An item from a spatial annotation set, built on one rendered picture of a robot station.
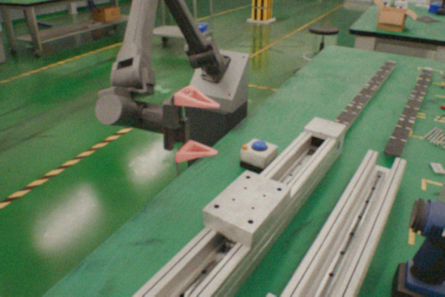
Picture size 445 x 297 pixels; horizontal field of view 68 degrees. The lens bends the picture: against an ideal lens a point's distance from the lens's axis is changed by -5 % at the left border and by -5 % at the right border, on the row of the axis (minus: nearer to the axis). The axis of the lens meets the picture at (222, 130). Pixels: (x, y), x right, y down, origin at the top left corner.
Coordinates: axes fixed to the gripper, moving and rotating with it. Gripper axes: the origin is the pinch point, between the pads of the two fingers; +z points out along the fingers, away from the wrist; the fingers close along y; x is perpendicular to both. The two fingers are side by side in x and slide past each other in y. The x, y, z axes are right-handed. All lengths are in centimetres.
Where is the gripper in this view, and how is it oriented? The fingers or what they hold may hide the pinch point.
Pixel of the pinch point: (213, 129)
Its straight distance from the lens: 65.9
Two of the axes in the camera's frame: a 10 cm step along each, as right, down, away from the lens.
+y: 0.5, -9.1, -4.1
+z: 9.4, 1.8, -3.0
